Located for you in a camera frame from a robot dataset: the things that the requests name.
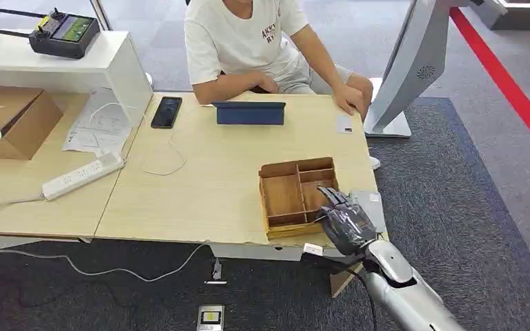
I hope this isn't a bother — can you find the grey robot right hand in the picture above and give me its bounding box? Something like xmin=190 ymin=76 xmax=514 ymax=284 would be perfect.
xmin=314 ymin=186 xmax=378 ymax=257

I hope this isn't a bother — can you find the person's right hand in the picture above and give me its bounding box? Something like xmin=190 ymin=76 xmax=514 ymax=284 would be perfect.
xmin=253 ymin=72 xmax=279 ymax=94

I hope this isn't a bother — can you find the person's left hand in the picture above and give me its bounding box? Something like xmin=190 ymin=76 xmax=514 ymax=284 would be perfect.
xmin=332 ymin=83 xmax=368 ymax=117

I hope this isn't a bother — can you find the white printed card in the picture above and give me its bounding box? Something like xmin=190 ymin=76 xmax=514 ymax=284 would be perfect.
xmin=336 ymin=114 xmax=355 ymax=134

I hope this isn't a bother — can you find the grey flat card reader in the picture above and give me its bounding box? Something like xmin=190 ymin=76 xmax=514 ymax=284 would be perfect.
xmin=349 ymin=189 xmax=389 ymax=235

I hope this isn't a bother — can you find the tablet in blue case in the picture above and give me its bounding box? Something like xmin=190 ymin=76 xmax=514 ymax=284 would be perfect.
xmin=212 ymin=101 xmax=287 ymax=126

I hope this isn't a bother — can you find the person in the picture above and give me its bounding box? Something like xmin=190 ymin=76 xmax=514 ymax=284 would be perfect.
xmin=183 ymin=0 xmax=375 ymax=123

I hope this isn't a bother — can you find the wooden desk leg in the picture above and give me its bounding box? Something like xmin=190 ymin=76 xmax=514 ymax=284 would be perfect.
xmin=328 ymin=262 xmax=366 ymax=299

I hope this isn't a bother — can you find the wooden compartment box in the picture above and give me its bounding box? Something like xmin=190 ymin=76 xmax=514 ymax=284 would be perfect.
xmin=257 ymin=157 xmax=340 ymax=241

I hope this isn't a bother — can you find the grey display stand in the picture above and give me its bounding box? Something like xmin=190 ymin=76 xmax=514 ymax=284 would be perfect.
xmin=363 ymin=0 xmax=473 ymax=139

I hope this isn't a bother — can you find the black smartphone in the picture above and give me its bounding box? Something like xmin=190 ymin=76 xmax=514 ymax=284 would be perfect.
xmin=150 ymin=96 xmax=184 ymax=130

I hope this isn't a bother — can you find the small grey plug adapter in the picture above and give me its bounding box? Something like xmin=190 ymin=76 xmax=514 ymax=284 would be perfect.
xmin=204 ymin=258 xmax=228 ymax=286

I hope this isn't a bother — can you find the white desk shelf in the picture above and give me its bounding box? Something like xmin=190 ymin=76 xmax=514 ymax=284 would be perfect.
xmin=0 ymin=29 xmax=155 ymax=130

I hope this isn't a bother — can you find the metal floor socket box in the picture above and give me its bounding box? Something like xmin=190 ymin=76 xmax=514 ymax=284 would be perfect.
xmin=195 ymin=304 xmax=226 ymax=331

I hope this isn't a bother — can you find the printed paper sheet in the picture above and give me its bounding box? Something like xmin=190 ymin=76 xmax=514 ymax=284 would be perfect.
xmin=62 ymin=88 xmax=134 ymax=159

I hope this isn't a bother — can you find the metal pole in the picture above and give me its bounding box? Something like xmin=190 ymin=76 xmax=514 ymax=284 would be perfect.
xmin=90 ymin=0 xmax=113 ymax=32

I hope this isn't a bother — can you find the grey platform base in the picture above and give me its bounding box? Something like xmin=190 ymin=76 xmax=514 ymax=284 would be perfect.
xmin=469 ymin=0 xmax=530 ymax=32

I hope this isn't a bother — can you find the black remote controller with antennas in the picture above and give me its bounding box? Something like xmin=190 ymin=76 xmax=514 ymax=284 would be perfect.
xmin=0 ymin=7 xmax=101 ymax=60

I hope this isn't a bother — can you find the white power strip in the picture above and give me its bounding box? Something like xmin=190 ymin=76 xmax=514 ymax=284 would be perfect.
xmin=41 ymin=151 xmax=126 ymax=202

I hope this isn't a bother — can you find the dark grey carpet mat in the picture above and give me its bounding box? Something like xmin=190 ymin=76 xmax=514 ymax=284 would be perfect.
xmin=0 ymin=97 xmax=530 ymax=331

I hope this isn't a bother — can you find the brown cardboard box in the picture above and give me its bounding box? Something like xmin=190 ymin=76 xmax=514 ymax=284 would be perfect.
xmin=0 ymin=86 xmax=63 ymax=161

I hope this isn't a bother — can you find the pale and black wrist camera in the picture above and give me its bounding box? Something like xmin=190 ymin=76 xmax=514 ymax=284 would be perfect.
xmin=300 ymin=243 xmax=364 ymax=275

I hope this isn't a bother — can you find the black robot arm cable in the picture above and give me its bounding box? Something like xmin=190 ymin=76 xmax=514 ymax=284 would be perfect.
xmin=346 ymin=268 xmax=380 ymax=331

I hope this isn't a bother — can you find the thin white cable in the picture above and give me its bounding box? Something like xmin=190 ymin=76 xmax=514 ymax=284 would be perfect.
xmin=88 ymin=102 xmax=187 ymax=177

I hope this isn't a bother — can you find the white floor cable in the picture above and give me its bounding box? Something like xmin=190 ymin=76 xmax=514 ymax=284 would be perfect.
xmin=0 ymin=244 xmax=207 ymax=283

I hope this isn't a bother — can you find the white power strip cable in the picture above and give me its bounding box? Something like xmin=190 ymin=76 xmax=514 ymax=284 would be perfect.
xmin=0 ymin=195 xmax=46 ymax=225

